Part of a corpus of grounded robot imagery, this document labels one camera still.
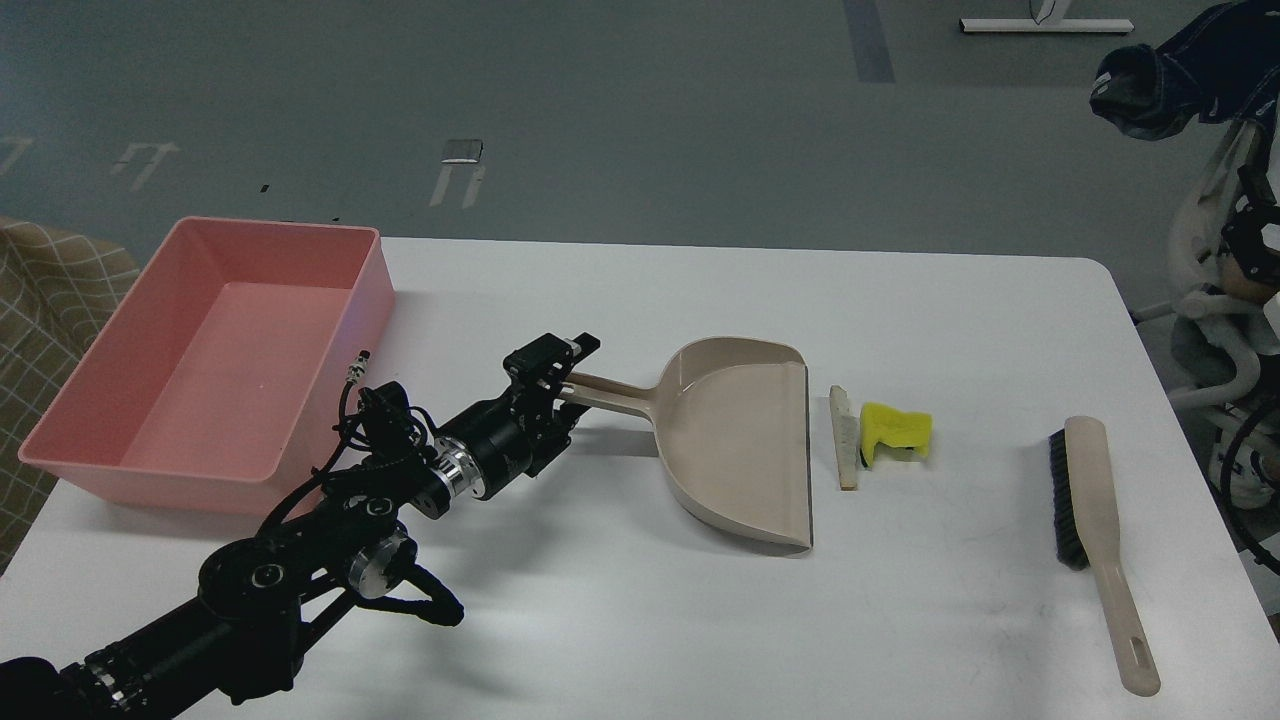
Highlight beige hand brush black bristles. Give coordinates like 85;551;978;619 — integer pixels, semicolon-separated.
1048;415;1162;697

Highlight silver floor plate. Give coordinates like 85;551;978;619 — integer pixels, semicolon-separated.
440;138;485;165

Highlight white desk base bar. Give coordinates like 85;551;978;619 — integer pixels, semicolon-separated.
959;18;1135;35

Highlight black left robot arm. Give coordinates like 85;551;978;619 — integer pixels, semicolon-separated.
3;333;600;719

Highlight white bread slice toy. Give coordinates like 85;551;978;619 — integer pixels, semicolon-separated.
829;386;861;492

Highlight white office chair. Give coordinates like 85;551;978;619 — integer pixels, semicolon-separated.
1130;120;1277;510

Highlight beige plastic dustpan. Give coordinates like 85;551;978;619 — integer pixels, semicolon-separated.
559;336;814;551

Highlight pink plastic bin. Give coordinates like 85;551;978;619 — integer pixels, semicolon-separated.
18;217;396;516

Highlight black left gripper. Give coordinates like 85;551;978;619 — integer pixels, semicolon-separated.
440;333;602;500

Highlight yellow sponge piece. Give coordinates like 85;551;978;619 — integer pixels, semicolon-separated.
859;402;934;468

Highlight dark blue denim jacket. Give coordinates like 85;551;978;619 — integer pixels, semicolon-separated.
1088;1;1279;142

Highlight beige checkered cloth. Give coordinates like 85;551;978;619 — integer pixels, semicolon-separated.
1;217;140;568

